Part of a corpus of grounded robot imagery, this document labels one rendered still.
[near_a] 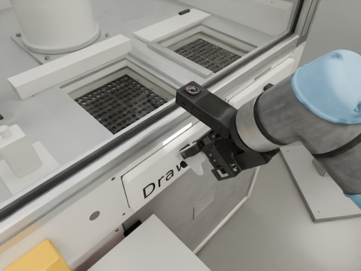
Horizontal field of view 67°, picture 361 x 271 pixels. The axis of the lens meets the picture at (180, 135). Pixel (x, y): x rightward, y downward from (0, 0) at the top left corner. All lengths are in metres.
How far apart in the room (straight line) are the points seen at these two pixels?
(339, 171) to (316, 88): 0.10
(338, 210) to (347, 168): 1.37
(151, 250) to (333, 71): 0.48
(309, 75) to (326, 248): 1.36
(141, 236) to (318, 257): 1.09
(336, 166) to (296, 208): 1.32
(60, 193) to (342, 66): 0.39
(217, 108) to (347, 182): 0.20
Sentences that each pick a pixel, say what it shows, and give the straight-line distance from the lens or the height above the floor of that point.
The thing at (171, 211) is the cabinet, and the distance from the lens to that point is 0.82.
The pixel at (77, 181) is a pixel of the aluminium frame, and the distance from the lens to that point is 0.45.
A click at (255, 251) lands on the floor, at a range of 1.48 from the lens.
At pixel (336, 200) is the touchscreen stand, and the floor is 0.03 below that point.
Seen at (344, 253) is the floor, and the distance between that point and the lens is 1.63.
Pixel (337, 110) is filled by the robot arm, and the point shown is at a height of 1.17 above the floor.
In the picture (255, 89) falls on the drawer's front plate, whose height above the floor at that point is 0.92.
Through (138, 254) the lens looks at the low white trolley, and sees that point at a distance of 0.62.
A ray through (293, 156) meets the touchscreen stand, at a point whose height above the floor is 0.04.
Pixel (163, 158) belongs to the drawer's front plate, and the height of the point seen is 0.92.
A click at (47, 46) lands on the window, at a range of 0.34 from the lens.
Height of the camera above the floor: 1.34
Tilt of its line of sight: 46 degrees down
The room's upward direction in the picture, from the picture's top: straight up
